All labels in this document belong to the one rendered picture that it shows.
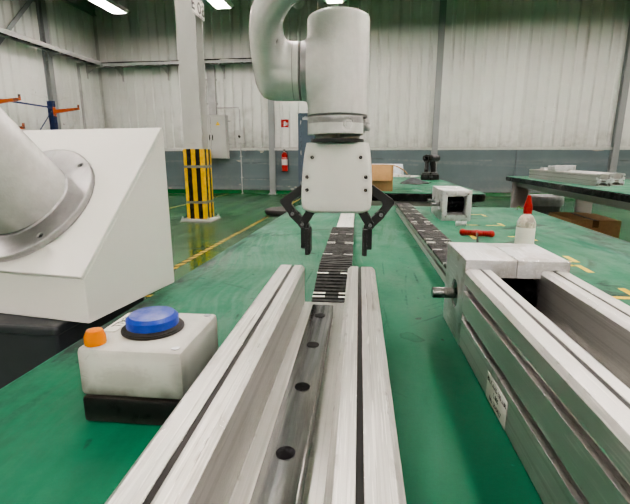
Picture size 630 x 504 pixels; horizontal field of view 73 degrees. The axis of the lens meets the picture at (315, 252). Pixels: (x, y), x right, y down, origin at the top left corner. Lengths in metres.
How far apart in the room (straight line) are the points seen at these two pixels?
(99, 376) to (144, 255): 0.31
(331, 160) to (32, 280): 0.41
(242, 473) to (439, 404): 0.19
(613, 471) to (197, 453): 0.18
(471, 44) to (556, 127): 2.88
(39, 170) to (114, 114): 12.86
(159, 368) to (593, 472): 0.26
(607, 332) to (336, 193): 0.37
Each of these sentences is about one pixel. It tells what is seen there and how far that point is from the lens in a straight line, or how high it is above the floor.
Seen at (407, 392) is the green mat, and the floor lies 0.78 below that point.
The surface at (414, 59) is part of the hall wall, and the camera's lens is 11.63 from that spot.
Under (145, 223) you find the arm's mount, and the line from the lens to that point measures 0.64.
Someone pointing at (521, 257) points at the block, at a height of 0.87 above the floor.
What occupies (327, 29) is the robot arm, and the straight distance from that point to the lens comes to 0.60.
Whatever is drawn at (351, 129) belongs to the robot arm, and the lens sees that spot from 0.58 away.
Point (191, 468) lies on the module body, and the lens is 0.18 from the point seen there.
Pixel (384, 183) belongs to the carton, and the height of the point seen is 0.82.
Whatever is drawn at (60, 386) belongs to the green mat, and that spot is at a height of 0.78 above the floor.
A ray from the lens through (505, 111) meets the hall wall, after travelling 11.83.
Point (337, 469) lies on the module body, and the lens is 0.17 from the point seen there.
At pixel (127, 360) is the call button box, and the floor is 0.83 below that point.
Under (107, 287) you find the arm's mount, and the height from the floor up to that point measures 0.81.
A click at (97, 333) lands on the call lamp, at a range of 0.35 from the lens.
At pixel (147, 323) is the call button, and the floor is 0.85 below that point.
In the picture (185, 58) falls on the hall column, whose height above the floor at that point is 2.37.
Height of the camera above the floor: 0.97
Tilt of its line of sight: 13 degrees down
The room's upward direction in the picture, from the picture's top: straight up
